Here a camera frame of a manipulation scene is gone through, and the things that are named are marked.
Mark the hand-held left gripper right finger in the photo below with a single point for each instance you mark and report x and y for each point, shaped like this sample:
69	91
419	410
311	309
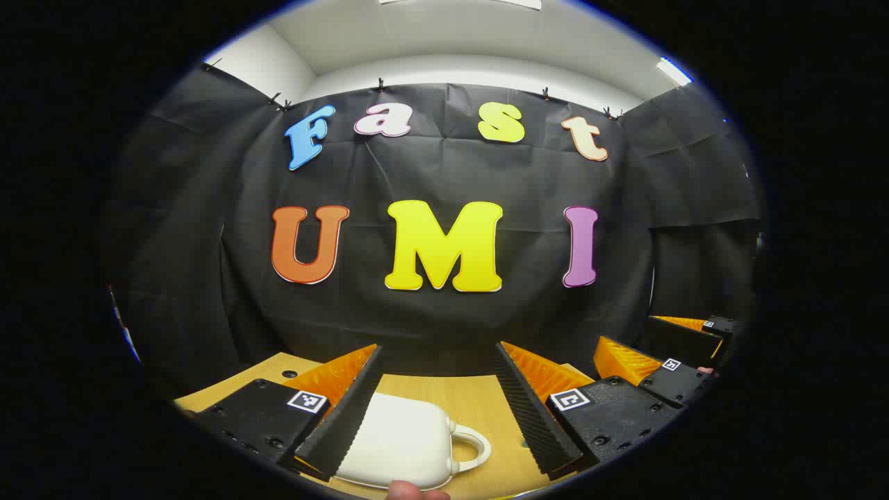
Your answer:
535	423

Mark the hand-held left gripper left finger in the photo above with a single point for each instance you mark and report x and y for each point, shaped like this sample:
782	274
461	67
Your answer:
347	423

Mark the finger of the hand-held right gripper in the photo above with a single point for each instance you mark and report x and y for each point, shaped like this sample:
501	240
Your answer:
677	340
677	385

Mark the white suitcase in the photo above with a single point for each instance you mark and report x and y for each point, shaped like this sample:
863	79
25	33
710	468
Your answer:
403	437

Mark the black backdrop cloth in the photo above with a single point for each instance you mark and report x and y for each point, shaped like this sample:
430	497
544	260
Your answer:
430	173

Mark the ceiling light panel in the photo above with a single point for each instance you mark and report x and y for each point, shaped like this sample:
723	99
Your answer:
517	3
674	71

